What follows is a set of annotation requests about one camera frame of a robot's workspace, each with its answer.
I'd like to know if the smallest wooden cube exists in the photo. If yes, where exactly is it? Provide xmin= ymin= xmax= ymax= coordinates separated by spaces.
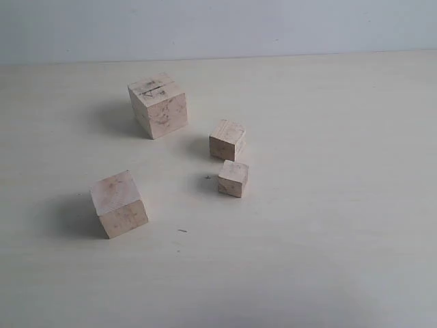
xmin=218 ymin=160 xmax=249 ymax=198

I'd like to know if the third largest wooden cube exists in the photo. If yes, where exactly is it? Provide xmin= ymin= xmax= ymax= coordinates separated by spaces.
xmin=209 ymin=120 xmax=246 ymax=161

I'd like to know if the largest marked wooden cube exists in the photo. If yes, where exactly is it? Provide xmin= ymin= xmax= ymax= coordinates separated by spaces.
xmin=128 ymin=73 xmax=188 ymax=139

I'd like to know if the second largest wooden cube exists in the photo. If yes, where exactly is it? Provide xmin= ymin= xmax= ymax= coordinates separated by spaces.
xmin=90 ymin=170 xmax=149 ymax=238

